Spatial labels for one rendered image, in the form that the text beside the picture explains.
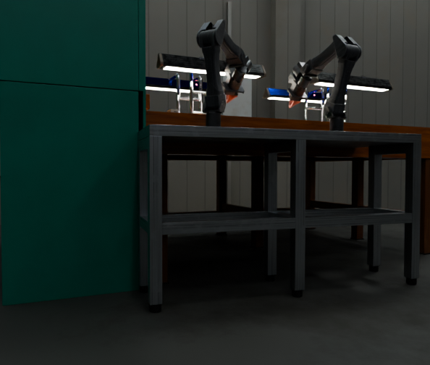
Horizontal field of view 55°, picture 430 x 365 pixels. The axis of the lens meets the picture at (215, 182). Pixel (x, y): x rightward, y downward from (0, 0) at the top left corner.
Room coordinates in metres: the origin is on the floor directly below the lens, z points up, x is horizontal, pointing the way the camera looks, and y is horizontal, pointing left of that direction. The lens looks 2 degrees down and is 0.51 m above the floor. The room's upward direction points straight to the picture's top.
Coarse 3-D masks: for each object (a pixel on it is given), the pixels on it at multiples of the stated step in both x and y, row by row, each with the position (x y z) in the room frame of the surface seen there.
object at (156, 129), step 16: (144, 128) 1.56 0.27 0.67; (160, 128) 1.47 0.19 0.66; (176, 128) 1.48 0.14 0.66; (192, 128) 1.50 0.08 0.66; (208, 128) 1.52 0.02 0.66; (224, 128) 1.54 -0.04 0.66; (240, 128) 1.56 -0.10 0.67; (256, 128) 1.58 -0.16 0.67; (240, 144) 1.96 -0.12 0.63; (256, 144) 1.96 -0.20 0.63; (320, 144) 1.95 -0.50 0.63; (336, 144) 1.95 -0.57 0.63; (352, 144) 1.95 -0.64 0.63; (368, 144) 1.95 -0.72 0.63; (384, 144) 1.94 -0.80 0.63
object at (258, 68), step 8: (160, 56) 2.14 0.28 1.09; (168, 56) 2.16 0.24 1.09; (176, 56) 2.18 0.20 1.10; (184, 56) 2.20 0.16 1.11; (160, 64) 2.12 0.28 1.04; (168, 64) 2.14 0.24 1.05; (176, 64) 2.15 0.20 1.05; (184, 64) 2.17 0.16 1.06; (192, 64) 2.19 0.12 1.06; (200, 64) 2.21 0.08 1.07; (224, 64) 2.28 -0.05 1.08; (256, 64) 2.38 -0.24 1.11; (248, 72) 2.32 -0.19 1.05; (256, 72) 2.34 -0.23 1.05; (264, 72) 2.36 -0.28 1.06
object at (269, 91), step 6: (270, 90) 3.05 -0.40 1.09; (276, 90) 3.08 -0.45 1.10; (282, 90) 3.10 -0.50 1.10; (264, 96) 3.07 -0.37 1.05; (270, 96) 3.03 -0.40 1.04; (276, 96) 3.05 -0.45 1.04; (282, 96) 3.07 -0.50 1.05; (288, 96) 3.09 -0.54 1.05; (312, 96) 3.18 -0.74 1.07; (318, 96) 3.21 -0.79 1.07
